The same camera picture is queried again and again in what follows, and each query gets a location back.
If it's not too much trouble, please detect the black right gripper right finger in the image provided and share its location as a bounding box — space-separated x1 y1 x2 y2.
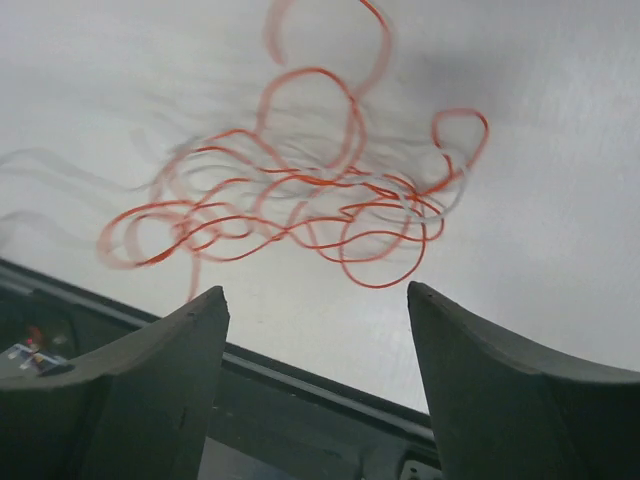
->
407 282 639 479

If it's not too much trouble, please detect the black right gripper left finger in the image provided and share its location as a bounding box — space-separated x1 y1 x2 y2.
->
1 286 230 479

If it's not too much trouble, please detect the white cable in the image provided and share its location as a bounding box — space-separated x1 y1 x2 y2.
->
0 114 474 251

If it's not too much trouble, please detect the orange cable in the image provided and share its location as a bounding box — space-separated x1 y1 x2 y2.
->
97 0 490 304

